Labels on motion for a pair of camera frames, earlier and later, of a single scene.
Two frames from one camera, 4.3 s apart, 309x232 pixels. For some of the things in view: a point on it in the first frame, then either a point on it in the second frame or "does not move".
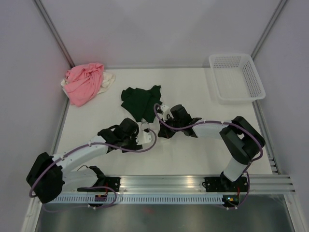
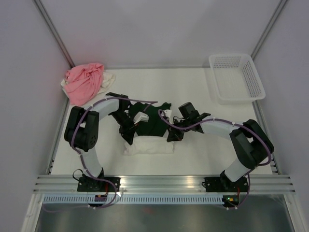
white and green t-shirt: x=142 y=103 to x=151 y=137
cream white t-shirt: x=107 y=81 does not move
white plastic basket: x=236 y=79 does not move
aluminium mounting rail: x=257 y=183 does not move
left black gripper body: x=130 y=141 to x=126 y=125
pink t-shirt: x=83 y=81 does not move
